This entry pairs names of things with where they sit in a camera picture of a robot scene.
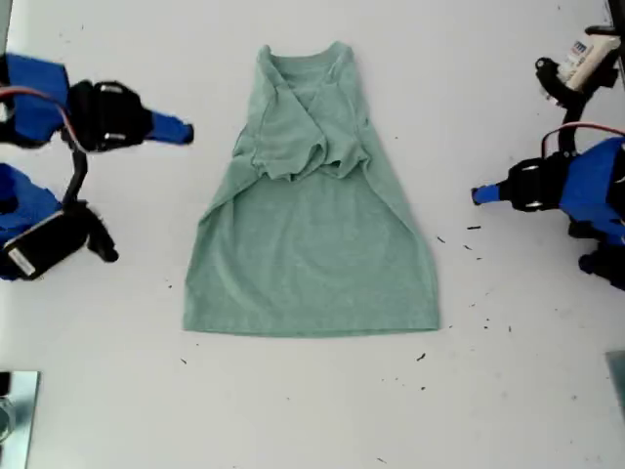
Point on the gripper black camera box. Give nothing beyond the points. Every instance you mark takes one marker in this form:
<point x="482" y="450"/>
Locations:
<point x="44" y="246"/>

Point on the black clamp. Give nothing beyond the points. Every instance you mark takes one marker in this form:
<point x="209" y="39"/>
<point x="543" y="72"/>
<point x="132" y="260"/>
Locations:
<point x="4" y="383"/>

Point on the green t-shirt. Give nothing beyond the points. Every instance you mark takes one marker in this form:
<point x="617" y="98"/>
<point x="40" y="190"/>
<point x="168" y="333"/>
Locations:
<point x="312" y="268"/>

